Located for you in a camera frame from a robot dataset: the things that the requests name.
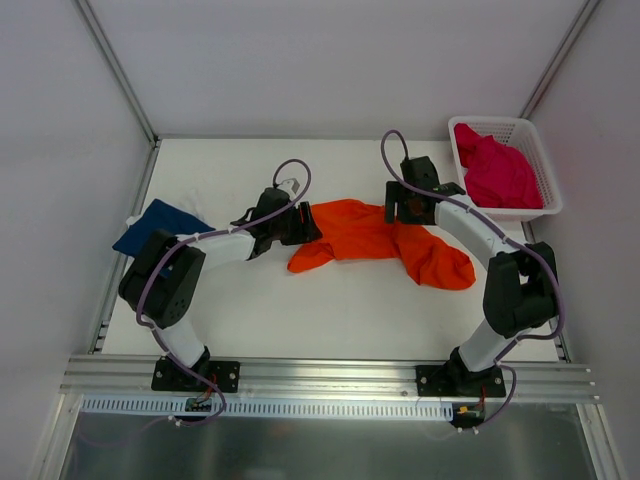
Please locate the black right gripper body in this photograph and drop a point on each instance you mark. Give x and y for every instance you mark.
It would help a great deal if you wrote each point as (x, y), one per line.
(400, 201)

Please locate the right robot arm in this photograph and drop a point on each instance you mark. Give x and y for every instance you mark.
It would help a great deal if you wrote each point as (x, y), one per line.
(519, 293)

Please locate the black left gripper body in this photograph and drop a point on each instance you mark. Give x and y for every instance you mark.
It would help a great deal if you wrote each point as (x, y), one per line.
(296, 226)

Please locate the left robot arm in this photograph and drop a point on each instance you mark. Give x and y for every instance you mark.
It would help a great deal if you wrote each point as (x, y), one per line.
(160, 284)

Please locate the aluminium front rail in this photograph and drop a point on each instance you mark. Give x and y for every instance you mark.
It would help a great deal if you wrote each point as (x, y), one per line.
(529, 382)

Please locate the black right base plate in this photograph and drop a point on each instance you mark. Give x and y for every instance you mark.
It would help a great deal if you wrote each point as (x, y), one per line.
(449, 381)

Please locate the folded white t shirt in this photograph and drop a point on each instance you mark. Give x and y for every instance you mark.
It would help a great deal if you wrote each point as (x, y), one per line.
(187, 209)

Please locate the folded navy blue t shirt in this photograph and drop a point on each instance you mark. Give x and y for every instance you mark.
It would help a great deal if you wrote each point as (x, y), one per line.
(144, 239)

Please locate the orange t shirt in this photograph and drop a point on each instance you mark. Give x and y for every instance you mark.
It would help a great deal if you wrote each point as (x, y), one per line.
(353, 230)

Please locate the magenta t shirt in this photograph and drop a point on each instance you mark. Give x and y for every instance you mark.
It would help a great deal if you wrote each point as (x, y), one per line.
(497, 175)

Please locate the white slotted cable duct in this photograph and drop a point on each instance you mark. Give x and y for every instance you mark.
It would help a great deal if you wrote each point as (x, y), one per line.
(270, 408)

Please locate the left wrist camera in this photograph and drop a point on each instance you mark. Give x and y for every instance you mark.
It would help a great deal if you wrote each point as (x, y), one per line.
(290, 186)

